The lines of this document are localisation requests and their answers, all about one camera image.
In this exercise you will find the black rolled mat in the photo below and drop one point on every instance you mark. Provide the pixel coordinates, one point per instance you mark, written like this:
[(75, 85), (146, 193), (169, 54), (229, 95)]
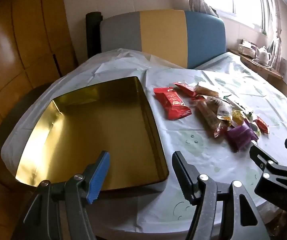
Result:
[(93, 35)]

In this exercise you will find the silver rice cracker packet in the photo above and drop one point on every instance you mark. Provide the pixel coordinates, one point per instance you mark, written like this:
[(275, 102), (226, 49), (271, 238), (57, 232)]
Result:
[(250, 116)]

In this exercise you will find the window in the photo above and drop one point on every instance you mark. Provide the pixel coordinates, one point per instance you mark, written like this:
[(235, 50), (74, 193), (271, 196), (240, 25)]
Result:
[(246, 0)]

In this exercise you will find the pastry snack packet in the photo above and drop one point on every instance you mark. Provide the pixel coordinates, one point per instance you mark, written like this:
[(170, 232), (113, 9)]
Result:
[(208, 90)]

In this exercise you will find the tissue box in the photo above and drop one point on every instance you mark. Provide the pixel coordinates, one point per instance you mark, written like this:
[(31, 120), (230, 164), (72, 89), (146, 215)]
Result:
[(246, 48)]

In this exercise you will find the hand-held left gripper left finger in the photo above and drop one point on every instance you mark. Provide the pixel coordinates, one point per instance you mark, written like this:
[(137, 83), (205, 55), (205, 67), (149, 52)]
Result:
[(99, 180)]

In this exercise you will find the wooden side table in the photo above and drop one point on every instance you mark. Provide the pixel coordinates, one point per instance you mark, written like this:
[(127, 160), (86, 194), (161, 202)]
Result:
[(271, 75)]

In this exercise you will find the white printed tablecloth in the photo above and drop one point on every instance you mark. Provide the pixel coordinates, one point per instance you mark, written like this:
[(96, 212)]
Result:
[(208, 167)]

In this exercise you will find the large red snack packet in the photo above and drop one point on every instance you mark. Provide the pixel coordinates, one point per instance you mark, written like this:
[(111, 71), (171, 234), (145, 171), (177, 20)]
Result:
[(173, 102)]

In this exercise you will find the red orange small snack packet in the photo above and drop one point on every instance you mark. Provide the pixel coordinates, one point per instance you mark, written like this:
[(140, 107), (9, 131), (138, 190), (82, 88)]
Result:
[(261, 125)]

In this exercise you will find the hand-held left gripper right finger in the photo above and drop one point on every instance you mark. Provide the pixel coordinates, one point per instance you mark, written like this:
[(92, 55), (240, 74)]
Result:
[(184, 177)]

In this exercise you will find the gold tin box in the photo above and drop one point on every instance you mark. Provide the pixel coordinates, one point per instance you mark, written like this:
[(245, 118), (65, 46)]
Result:
[(96, 130)]

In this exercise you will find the long peanut bar packet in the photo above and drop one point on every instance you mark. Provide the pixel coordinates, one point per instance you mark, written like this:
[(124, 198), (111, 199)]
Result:
[(208, 116)]

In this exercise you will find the red white small snack packet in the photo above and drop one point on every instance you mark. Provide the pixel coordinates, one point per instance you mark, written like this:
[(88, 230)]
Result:
[(187, 88)]

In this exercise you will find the sheer curtain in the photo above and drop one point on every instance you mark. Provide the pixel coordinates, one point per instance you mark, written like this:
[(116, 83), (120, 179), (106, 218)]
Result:
[(276, 17)]

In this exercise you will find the grey yellow blue chair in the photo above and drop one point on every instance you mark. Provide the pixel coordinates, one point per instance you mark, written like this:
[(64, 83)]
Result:
[(163, 35)]

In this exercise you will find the purple snack packet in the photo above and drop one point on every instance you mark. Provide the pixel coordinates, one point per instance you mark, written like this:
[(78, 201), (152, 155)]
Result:
[(241, 135)]

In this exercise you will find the white teapot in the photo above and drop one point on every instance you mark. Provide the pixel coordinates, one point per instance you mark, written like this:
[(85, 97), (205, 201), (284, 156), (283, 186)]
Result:
[(263, 55)]

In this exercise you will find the clear nut snack packet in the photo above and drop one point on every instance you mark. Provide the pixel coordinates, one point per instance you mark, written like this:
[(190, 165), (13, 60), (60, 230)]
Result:
[(219, 106)]

